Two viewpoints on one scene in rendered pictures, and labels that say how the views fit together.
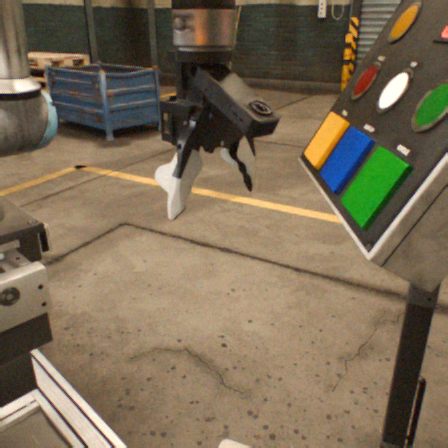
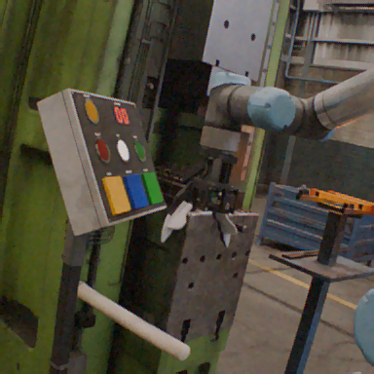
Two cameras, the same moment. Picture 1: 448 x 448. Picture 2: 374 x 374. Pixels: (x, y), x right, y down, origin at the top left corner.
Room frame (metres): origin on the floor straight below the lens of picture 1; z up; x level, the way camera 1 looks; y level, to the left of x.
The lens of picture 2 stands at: (1.51, 0.30, 1.18)
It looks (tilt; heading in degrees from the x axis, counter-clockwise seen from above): 7 degrees down; 199
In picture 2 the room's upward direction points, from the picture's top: 11 degrees clockwise
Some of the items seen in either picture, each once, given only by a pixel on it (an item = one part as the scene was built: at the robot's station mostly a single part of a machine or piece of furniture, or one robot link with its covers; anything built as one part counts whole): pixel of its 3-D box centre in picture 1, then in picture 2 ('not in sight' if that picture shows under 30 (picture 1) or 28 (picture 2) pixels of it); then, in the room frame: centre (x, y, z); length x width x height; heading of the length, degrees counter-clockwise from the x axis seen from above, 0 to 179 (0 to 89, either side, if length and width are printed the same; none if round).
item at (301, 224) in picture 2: not in sight; (321, 225); (-4.11, 0.07, 0.36); 1.20 x 0.80 x 0.72; 66
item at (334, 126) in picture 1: (327, 141); (115, 195); (0.63, -0.14, 1.01); 0.07 x 0.05 x 0.07; 3
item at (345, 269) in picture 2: not in sight; (325, 264); (-0.49, 0.27, 0.74); 0.40 x 0.30 x 0.02; 151
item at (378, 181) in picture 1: (376, 188); (150, 188); (0.43, -0.15, 1.01); 0.07 x 0.05 x 0.07; 3
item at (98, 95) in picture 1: (104, 97); not in sight; (5.40, 1.51, 0.36); 1.20 x 0.80 x 0.72; 49
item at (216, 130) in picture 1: (201, 100); (213, 181); (0.57, 0.04, 1.07); 0.09 x 0.08 x 0.12; 46
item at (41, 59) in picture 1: (44, 81); not in sight; (6.94, 2.81, 0.37); 1.26 x 0.88 x 0.74; 61
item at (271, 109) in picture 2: not in sight; (268, 109); (0.62, 0.12, 1.23); 0.11 x 0.11 x 0.08; 53
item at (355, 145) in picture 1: (348, 160); (133, 192); (0.53, -0.15, 1.01); 0.07 x 0.05 x 0.07; 3
